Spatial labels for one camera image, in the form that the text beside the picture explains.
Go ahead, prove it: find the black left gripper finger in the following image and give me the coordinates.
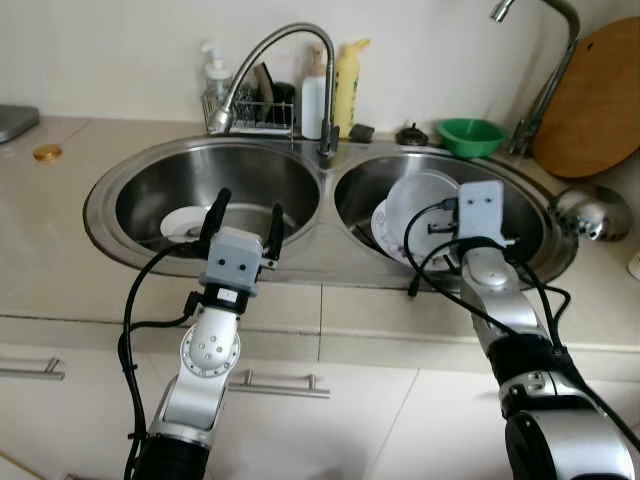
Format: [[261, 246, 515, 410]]
[[198, 187, 233, 252], [263, 203, 287, 263]]

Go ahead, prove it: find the small white dish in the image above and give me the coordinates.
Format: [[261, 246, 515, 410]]
[[160, 204, 237, 245]]

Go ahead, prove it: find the white floral ceramic plate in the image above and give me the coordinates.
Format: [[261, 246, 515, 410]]
[[369, 197, 463, 269]]

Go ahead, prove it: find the stainless steel double sink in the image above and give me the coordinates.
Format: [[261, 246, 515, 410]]
[[83, 134, 580, 293]]

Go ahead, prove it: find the green plastic bowl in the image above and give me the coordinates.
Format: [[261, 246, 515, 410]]
[[436, 117, 507, 160]]

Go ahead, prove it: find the black sink stopper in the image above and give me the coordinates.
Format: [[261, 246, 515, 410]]
[[395, 121, 432, 148]]

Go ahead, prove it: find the grey slim curved faucet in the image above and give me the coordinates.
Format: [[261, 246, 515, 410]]
[[489, 0, 583, 158]]

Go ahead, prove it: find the small black sponge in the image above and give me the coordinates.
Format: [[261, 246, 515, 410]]
[[346, 123, 377, 144]]

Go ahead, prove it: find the black cup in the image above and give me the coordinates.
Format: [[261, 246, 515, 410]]
[[270, 80, 299, 127]]

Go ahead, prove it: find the white plastic bottle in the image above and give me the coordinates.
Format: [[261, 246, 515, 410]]
[[300, 45, 330, 141]]

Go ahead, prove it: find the chrome gooseneck faucet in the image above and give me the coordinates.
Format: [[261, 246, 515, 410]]
[[207, 22, 339, 167]]

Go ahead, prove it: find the dark dish brush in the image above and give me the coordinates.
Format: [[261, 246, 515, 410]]
[[248, 62, 276, 106]]

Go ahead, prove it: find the clear pump soap dispenser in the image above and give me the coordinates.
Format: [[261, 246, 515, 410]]
[[199, 40, 234, 106]]

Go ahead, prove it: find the yellow dish soap bottle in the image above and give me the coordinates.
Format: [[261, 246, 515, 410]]
[[332, 38, 372, 139]]

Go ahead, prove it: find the small gold lid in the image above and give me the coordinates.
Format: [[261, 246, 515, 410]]
[[32, 143, 64, 163]]

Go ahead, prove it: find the round wooden cutting board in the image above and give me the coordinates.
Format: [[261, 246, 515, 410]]
[[530, 15, 640, 180]]

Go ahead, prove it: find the flat grey appliance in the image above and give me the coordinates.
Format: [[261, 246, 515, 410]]
[[0, 103, 42, 144]]

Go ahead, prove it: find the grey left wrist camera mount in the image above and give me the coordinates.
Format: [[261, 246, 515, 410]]
[[199, 227, 264, 297]]

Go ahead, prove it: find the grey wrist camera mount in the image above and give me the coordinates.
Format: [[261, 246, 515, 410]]
[[456, 180, 507, 248], [199, 227, 264, 297]]

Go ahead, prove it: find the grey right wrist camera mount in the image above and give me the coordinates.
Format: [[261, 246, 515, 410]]
[[456, 180, 507, 248]]

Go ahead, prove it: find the metal wire sink rack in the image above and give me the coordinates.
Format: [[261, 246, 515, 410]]
[[203, 85, 299, 137]]

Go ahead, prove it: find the silver cabinet bar handle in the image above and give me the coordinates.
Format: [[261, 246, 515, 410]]
[[0, 357, 67, 382], [227, 369, 332, 400]]

